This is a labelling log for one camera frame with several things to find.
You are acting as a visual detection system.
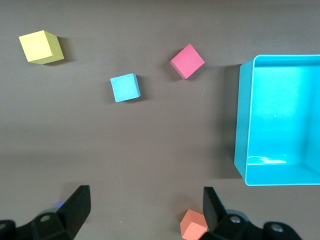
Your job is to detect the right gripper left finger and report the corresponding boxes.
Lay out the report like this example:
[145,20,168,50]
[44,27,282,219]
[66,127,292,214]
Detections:
[29,184,92,240]

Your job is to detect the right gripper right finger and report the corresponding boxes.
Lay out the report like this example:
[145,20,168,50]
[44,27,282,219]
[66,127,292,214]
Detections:
[199,186,264,240]

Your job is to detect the light blue foam block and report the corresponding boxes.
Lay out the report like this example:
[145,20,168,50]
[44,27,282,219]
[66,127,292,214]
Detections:
[109,73,141,103]

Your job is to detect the orange foam block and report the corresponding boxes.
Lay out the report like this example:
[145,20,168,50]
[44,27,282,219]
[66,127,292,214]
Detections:
[179,208,209,240]

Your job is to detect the teal plastic bin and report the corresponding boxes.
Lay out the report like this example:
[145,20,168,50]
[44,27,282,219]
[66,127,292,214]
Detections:
[233,54,320,187]

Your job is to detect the crimson foam block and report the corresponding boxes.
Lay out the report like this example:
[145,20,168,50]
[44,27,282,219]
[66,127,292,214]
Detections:
[169,43,206,80]

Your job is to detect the yellow foam block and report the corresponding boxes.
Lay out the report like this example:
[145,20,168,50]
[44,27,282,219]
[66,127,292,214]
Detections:
[18,29,65,65]

